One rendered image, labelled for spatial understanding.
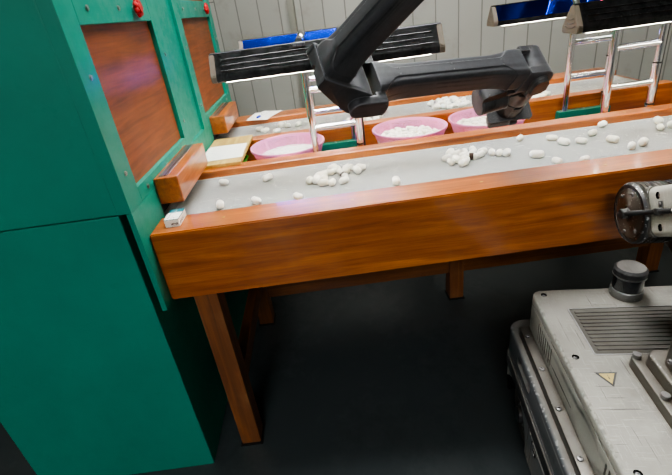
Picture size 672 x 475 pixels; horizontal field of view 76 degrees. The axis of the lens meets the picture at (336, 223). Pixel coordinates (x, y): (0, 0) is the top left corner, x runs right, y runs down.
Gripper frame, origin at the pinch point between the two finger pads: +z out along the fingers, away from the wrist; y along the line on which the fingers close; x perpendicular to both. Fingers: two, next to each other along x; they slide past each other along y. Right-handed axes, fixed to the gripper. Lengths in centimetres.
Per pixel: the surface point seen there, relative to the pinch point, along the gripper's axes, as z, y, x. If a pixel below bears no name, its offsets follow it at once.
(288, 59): -4, 50, -25
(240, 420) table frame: 32, 82, 69
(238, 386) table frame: 23, 79, 58
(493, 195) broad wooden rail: -5.9, 6.5, 19.7
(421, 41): -2.9, 15.2, -24.6
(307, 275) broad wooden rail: 2, 53, 31
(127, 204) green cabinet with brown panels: -19, 87, 13
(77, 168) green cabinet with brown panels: -25, 94, 6
